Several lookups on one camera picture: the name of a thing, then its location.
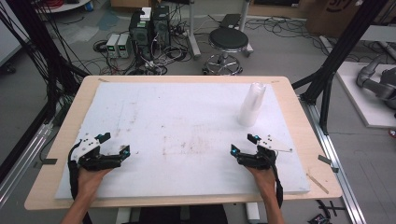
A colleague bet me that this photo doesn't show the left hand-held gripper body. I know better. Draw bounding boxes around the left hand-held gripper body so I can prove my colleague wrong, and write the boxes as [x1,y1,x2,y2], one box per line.
[73,134,123,172]

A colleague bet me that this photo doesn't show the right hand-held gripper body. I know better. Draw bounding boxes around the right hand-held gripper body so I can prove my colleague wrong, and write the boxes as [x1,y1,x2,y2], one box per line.
[236,134,294,171]

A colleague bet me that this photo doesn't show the person's left hand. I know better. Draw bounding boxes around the person's left hand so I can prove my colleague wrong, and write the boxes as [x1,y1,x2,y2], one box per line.
[77,167,112,200]

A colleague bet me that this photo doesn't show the person's right hand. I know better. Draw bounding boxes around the person's right hand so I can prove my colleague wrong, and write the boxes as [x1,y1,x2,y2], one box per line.
[245,165,278,200]

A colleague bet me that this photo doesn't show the stack of clear plastic cups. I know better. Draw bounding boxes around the stack of clear plastic cups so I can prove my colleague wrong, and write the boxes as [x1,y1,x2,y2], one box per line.
[236,81,267,128]

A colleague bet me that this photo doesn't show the light wooden table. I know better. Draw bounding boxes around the light wooden table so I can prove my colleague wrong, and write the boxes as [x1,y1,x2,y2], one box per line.
[23,75,344,211]

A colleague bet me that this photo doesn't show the white foam mat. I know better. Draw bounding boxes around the white foam mat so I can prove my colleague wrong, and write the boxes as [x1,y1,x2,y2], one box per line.
[54,81,311,201]

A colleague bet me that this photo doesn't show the thin wooden stick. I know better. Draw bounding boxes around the thin wooden stick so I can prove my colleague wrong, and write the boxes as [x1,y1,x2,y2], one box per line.
[305,173,330,195]

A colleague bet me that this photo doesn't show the person's dark trousers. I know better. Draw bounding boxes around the person's dark trousers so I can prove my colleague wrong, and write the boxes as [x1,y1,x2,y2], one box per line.
[122,204,230,224]

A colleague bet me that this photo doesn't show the grey bench power supply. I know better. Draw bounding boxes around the grey bench power supply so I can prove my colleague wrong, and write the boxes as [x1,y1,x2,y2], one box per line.
[106,33,121,59]
[117,33,134,59]

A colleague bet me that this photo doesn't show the black round stool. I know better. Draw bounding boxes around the black round stool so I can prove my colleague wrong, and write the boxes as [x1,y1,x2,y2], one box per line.
[203,26,255,77]

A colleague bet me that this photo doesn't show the black computer tower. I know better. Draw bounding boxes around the black computer tower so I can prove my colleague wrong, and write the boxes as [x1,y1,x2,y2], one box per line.
[151,5,172,49]
[128,10,154,61]

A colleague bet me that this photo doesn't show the white floor platform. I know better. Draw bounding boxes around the white floor platform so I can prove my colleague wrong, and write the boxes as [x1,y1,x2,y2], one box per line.
[335,61,396,129]

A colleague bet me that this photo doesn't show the grey metal desk leg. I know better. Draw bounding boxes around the grey metal desk leg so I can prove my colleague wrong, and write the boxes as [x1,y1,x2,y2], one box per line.
[238,0,255,58]
[186,0,203,61]

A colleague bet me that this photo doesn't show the black flat device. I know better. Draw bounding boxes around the black flat device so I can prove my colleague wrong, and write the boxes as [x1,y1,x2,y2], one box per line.
[219,13,243,30]

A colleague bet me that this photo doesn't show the small white box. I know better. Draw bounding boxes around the small white box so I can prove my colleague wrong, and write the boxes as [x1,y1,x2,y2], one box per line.
[139,7,153,22]

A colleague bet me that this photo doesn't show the white round table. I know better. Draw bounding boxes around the white round table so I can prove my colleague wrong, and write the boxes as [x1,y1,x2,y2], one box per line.
[33,0,92,14]

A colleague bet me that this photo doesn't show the brown cardboard box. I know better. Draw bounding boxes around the brown cardboard box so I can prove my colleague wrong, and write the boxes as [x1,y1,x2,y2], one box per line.
[305,0,369,39]

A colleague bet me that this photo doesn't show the aluminium floor rail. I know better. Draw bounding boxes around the aluminium floor rail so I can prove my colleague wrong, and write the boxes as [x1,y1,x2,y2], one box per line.
[299,95,368,224]
[0,121,54,207]

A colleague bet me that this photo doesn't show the tangle of floor cables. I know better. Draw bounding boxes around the tangle of floor cables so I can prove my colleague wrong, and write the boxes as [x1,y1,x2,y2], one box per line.
[92,18,200,77]

